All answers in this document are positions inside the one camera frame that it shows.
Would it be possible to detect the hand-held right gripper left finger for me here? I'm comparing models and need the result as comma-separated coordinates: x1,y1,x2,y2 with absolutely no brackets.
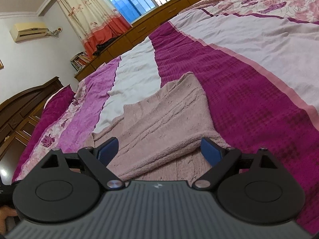
40,137,125,190

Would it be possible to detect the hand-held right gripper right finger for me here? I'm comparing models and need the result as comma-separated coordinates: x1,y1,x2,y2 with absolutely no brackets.
194,137,281,190

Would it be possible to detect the pink knitted sweater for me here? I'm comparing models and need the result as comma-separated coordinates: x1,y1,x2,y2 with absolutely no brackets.
91,72,231,182

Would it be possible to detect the person's left hand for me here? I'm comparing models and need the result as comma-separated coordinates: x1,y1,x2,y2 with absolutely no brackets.
0,207,18,231

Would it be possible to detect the magenta pink white bedspread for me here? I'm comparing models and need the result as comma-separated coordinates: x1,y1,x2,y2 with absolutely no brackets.
11,0,319,234

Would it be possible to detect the magenta pillow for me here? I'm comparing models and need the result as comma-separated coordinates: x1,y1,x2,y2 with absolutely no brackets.
30,85,76,140

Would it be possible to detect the dark wooden headboard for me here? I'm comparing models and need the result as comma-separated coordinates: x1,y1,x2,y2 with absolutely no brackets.
0,77,65,160

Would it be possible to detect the stack of books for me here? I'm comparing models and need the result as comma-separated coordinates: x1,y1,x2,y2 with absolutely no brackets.
70,51,93,72

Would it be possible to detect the dark cloth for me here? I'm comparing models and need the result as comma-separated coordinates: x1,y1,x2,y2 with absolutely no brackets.
93,37,120,57

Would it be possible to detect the long wooden low cabinet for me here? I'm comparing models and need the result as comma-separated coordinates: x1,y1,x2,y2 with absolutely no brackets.
74,0,264,81

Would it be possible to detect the floral cream orange curtain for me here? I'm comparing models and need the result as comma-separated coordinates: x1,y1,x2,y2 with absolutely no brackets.
55,0,132,55

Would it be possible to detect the air conditioner cable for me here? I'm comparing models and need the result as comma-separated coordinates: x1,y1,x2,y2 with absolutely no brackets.
46,27,62,37

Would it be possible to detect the beige wall air conditioner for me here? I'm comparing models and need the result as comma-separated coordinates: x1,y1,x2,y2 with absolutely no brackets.
10,21,49,43

